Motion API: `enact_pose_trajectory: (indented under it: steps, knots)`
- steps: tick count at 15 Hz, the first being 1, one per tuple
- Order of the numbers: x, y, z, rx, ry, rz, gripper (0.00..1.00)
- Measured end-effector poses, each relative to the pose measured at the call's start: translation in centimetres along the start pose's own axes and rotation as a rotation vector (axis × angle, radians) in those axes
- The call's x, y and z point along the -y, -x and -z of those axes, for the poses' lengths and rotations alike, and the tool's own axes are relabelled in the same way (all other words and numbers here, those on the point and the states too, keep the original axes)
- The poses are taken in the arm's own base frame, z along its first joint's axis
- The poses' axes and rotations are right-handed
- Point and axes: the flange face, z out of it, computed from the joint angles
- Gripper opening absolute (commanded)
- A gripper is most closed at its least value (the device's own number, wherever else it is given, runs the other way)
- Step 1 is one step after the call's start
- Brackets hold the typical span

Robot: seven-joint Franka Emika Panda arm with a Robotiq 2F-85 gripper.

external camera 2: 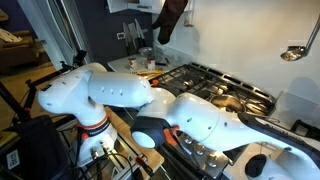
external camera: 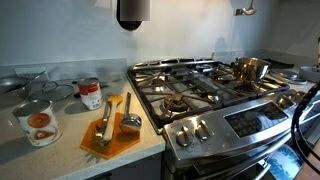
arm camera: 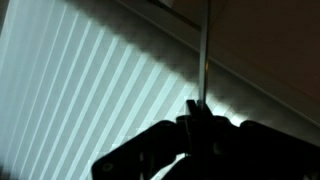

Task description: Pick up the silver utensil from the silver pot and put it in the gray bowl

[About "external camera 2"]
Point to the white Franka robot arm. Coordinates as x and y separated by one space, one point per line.
113 88

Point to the silver pot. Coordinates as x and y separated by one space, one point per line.
228 103

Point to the orange hexagonal trivet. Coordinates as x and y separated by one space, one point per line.
151 72

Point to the red white soup can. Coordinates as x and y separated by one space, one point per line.
151 63

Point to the tomato print can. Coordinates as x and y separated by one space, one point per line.
132 64

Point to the stainless steel gas range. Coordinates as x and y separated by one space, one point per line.
200 80

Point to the silver range knob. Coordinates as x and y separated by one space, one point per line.
200 149
188 140
212 161

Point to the wooden table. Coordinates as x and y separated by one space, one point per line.
146 156

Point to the red black clamp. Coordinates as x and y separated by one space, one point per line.
143 165

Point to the silver hanging ladle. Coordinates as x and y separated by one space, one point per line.
293 53

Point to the brown sofa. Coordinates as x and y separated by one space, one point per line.
16 53

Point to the black tray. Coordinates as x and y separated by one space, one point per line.
306 128

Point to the white QR code label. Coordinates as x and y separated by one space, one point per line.
13 160

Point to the wall-mounted kitchen knife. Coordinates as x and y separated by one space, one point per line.
132 33
125 31
139 30

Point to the white wall switch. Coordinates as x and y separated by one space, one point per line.
120 35

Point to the white wall cabinet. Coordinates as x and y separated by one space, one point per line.
133 5

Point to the black camera tripod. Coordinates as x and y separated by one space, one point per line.
26 96

